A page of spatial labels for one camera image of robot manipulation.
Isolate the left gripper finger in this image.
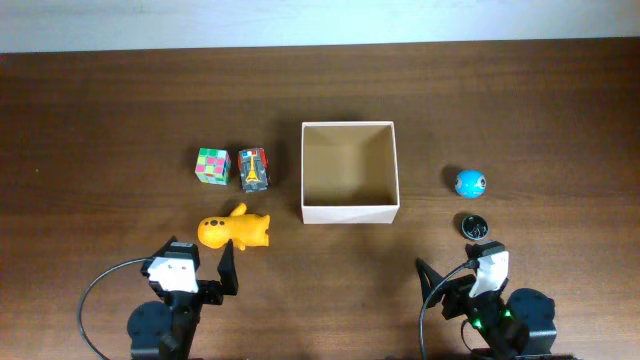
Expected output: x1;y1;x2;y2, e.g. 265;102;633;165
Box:
158;236;200;265
217;240;239;296

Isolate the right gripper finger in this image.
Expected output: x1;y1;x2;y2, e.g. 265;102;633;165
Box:
415;258;447;304
465;240;505;258

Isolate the multicoloured puzzle cube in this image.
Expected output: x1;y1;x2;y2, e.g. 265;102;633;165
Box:
194;148;231;186

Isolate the red grey toy truck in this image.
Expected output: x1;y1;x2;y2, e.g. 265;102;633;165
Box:
238;147;270;193

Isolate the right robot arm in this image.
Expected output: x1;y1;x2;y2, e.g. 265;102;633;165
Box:
415;241;557;359

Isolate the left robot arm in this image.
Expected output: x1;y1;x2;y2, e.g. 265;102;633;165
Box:
127;237;239;360

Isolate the black round cap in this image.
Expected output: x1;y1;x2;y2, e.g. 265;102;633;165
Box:
461;214;489;241

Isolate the orange toy animal figure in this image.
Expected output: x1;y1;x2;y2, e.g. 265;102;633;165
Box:
197;203;271;251

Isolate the blue ball with eyes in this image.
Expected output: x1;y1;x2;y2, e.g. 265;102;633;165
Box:
454;170;487;199

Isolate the open beige cardboard box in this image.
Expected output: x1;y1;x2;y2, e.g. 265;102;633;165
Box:
301;121;401;225

